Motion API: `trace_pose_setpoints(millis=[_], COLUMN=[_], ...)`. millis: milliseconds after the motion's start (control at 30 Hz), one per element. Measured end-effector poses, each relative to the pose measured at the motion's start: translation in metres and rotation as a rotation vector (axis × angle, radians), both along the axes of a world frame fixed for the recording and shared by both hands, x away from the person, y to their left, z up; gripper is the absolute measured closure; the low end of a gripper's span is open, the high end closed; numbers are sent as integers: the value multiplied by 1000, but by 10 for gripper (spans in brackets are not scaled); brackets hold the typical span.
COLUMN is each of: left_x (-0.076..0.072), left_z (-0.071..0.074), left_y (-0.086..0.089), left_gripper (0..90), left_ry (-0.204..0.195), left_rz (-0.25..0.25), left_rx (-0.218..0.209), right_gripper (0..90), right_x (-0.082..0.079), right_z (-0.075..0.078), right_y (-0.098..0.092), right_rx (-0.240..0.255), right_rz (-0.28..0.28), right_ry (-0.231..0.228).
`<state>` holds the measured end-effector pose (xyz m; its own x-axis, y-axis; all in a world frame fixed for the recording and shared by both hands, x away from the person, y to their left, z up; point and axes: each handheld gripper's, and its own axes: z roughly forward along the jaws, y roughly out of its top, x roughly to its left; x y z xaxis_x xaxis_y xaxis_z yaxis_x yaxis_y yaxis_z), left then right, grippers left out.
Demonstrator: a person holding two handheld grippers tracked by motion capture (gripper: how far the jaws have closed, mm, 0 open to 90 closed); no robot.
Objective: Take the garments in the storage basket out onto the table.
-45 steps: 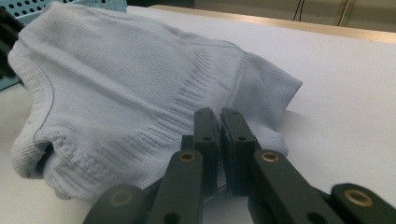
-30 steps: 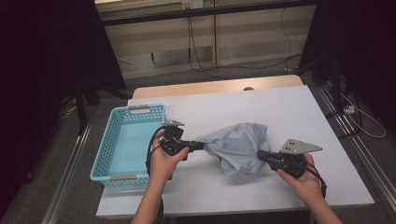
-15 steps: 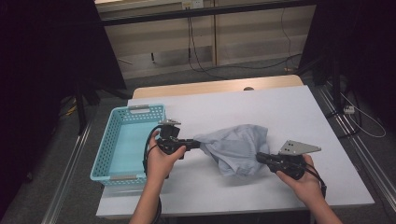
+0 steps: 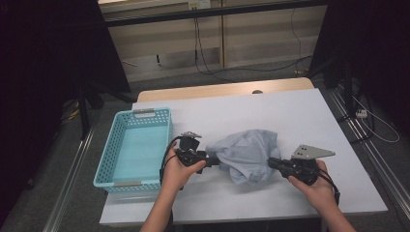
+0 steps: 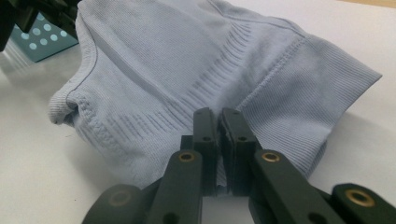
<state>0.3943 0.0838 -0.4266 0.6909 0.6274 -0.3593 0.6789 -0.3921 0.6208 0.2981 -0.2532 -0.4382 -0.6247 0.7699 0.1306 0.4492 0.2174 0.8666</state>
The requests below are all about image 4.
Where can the black horizontal bar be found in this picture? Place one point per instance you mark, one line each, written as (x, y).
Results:
(209, 12)

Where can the black curtain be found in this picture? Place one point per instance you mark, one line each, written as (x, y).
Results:
(38, 64)
(380, 48)

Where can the white power strip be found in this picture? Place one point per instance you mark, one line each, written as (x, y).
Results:
(361, 113)

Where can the teal plastic basket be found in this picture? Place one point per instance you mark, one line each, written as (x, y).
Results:
(141, 151)

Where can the metal floor rail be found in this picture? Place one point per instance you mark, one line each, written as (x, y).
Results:
(377, 154)
(69, 180)

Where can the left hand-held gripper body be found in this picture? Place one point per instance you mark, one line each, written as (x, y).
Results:
(188, 148)

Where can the light blue-grey underpants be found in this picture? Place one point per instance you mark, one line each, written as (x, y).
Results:
(245, 154)

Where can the black metal stand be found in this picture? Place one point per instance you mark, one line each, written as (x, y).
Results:
(348, 87)

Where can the white wall socket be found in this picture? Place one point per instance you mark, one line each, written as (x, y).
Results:
(199, 4)

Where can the wooden post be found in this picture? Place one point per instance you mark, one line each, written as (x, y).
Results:
(222, 38)

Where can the black tripod stand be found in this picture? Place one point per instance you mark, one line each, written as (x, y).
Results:
(84, 112)

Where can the person's right hand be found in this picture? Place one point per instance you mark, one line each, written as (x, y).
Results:
(322, 193)

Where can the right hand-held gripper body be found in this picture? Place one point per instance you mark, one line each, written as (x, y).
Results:
(299, 169)

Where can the person's left hand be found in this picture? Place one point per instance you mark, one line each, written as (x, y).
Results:
(174, 175)

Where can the wooden table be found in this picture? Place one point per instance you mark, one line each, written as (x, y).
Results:
(209, 90)

